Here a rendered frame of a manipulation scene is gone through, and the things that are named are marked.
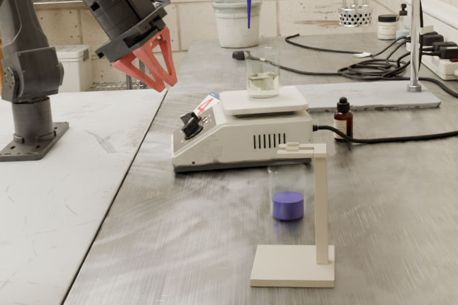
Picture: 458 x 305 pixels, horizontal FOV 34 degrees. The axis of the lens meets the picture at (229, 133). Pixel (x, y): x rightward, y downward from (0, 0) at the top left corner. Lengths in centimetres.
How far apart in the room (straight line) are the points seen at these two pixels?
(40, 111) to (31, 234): 38
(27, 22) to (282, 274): 66
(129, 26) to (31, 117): 29
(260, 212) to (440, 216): 21
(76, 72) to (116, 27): 223
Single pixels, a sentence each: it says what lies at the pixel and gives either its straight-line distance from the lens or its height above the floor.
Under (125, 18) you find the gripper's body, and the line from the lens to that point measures 103.
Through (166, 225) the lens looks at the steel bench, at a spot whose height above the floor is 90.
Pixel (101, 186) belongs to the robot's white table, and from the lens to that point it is 104.
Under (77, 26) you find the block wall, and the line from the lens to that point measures 356.
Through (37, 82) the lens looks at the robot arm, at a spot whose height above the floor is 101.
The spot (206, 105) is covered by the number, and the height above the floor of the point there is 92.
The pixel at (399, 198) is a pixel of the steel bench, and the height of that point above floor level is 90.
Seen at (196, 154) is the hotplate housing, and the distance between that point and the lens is 105.
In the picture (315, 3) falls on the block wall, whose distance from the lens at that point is 348.
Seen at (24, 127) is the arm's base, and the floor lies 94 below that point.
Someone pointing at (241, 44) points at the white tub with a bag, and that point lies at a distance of 212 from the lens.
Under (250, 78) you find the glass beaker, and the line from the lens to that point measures 108.
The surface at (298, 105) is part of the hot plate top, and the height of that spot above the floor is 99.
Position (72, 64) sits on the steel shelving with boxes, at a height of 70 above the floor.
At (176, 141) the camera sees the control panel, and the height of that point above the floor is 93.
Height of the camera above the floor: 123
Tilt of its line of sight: 15 degrees down
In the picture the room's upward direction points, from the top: 3 degrees counter-clockwise
